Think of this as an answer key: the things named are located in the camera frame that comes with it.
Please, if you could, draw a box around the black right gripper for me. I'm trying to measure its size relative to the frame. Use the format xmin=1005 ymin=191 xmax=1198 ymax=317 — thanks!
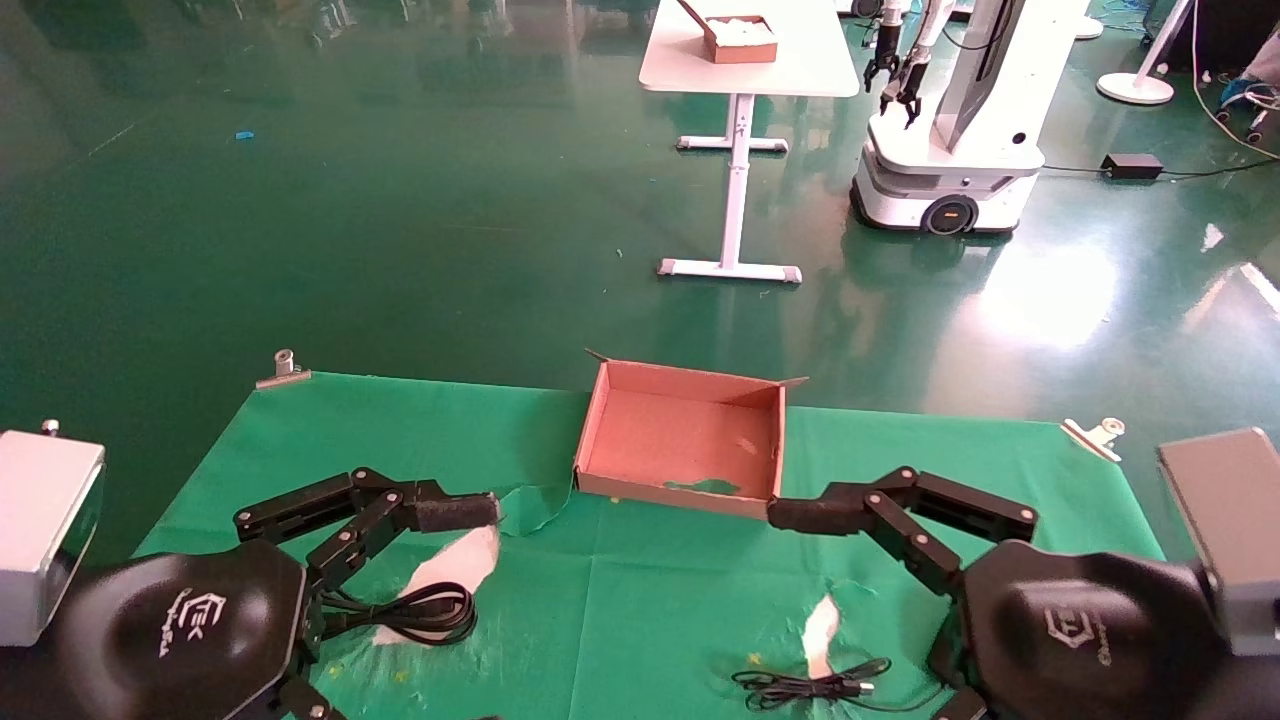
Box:
xmin=928 ymin=540 xmax=1241 ymax=720

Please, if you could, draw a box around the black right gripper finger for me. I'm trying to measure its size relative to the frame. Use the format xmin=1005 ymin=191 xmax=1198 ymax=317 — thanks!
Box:
xmin=767 ymin=466 xmax=1038 ymax=599

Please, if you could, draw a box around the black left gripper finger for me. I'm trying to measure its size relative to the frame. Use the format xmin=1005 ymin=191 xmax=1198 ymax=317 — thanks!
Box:
xmin=233 ymin=467 xmax=501 ymax=601

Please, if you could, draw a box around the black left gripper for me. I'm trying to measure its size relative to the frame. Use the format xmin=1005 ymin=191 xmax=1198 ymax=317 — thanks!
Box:
xmin=50 ymin=540 xmax=346 ymax=720

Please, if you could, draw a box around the black power adapter with cable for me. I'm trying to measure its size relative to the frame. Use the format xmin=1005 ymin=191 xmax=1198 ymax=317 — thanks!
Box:
xmin=318 ymin=583 xmax=479 ymax=647

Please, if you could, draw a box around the thin black usb cable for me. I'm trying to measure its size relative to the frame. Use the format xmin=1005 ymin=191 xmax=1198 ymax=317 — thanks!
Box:
xmin=732 ymin=657 xmax=946 ymax=713

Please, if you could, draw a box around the open brown cardboard box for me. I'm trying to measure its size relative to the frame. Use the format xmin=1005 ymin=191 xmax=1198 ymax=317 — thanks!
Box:
xmin=573 ymin=349 xmax=809 ymax=520

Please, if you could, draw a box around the small brown cardboard box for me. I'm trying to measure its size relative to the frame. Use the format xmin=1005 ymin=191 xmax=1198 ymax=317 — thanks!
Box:
xmin=678 ymin=0 xmax=779 ymax=65

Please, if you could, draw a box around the green tablecloth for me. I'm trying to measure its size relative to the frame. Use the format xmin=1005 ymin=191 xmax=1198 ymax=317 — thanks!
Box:
xmin=135 ymin=372 xmax=1171 ymax=720

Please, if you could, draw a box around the silver table clamp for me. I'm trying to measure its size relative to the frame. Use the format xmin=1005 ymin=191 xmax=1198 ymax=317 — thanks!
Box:
xmin=256 ymin=349 xmax=311 ymax=390
xmin=1062 ymin=418 xmax=1126 ymax=463

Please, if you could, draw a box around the white wheeled background robot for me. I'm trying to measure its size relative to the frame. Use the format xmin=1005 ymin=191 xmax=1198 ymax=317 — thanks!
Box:
xmin=850 ymin=0 xmax=1093 ymax=237

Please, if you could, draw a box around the black background robot gripper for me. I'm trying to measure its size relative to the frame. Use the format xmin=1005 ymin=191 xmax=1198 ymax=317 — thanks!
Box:
xmin=880 ymin=48 xmax=927 ymax=129
xmin=865 ymin=18 xmax=901 ymax=93

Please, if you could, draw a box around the white crumpled packing material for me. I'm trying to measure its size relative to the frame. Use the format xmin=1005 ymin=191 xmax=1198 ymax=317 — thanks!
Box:
xmin=707 ymin=15 xmax=777 ymax=46

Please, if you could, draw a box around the white floor stand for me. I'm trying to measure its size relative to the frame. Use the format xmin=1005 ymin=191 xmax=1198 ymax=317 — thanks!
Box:
xmin=1097 ymin=0 xmax=1197 ymax=106

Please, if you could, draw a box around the white wheeled chair base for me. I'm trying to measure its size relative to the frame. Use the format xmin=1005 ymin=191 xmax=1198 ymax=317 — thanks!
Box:
xmin=1215 ymin=75 xmax=1280 ymax=143

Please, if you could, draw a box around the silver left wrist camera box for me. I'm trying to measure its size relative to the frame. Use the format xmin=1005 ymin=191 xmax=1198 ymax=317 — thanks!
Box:
xmin=0 ymin=420 xmax=106 ymax=648

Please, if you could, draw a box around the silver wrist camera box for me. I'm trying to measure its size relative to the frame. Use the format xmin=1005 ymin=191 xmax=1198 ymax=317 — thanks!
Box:
xmin=0 ymin=420 xmax=106 ymax=648
xmin=1158 ymin=428 xmax=1280 ymax=658

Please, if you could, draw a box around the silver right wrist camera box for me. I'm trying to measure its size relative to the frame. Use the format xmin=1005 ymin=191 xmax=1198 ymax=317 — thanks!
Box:
xmin=1158 ymin=428 xmax=1280 ymax=658

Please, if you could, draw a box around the white pedestal table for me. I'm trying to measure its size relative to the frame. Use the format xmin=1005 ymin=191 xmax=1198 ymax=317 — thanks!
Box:
xmin=639 ymin=0 xmax=861 ymax=286

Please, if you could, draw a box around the black floor cable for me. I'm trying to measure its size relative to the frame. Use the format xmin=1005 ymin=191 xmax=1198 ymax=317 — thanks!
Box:
xmin=1040 ymin=158 xmax=1280 ymax=183

